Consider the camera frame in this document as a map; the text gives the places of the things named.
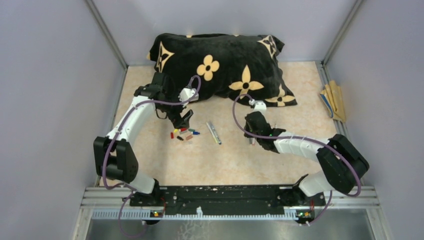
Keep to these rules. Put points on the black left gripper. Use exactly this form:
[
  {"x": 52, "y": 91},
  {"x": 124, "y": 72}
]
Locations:
[{"x": 177, "y": 121}]

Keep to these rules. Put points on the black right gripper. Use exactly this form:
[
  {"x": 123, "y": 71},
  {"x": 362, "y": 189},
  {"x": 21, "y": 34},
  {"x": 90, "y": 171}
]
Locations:
[{"x": 246, "y": 126}]

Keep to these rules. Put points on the white pen with light-green cap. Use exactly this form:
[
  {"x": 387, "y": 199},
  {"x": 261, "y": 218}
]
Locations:
[{"x": 212, "y": 133}]

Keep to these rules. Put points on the white pen with blue end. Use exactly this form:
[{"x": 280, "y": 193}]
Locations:
[{"x": 215, "y": 132}]

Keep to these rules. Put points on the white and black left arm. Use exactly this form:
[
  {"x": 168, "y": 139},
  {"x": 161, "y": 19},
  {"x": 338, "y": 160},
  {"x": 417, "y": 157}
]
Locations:
[{"x": 114, "y": 155}]

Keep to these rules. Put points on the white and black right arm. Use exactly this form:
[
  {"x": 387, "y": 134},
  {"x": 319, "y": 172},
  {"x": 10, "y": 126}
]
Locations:
[{"x": 342, "y": 165}]

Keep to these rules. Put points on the black pillow with cream flowers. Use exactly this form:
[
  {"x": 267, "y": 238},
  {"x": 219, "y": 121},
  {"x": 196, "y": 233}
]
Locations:
[{"x": 238, "y": 67}]

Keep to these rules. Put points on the folded yellow and blue cloth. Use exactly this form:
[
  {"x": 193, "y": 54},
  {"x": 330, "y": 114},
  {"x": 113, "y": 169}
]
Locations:
[{"x": 332, "y": 98}]

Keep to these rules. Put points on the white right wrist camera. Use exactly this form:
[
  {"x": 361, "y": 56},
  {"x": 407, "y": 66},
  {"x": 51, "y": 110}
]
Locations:
[{"x": 257, "y": 106}]

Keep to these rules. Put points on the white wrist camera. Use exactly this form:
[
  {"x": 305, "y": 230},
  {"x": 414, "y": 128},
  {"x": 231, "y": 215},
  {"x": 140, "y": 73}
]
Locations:
[
  {"x": 257, "y": 106},
  {"x": 188, "y": 95}
]

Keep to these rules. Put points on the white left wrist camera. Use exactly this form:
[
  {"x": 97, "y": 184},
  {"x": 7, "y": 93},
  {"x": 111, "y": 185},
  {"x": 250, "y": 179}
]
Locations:
[{"x": 188, "y": 95}]

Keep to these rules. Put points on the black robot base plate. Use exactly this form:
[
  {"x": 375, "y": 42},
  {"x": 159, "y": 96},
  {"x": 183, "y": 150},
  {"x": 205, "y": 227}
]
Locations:
[{"x": 226, "y": 200}]

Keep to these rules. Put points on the aluminium wall rail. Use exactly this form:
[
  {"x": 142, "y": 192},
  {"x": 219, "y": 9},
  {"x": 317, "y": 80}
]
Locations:
[{"x": 106, "y": 33}]

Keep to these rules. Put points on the aluminium front frame rail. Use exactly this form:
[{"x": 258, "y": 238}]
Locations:
[{"x": 99, "y": 202}]

